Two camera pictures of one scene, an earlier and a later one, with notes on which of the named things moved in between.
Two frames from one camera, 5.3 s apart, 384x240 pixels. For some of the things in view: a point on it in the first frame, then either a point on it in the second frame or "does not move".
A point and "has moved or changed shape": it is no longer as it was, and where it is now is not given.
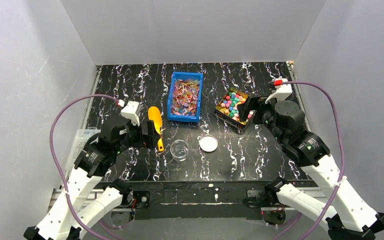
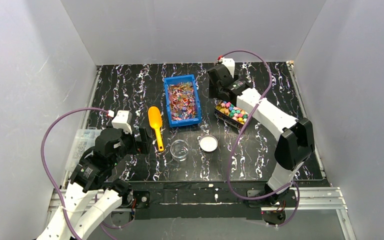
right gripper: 257,108 → 218,81
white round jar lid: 208,143 does not move
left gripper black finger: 150,138 → 142,145
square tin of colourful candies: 226,110 does not move
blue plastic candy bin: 185,98 has moved or changed shape
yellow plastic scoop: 154,114 does not move
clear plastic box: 81,138 does not move
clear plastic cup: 179,150 does not move
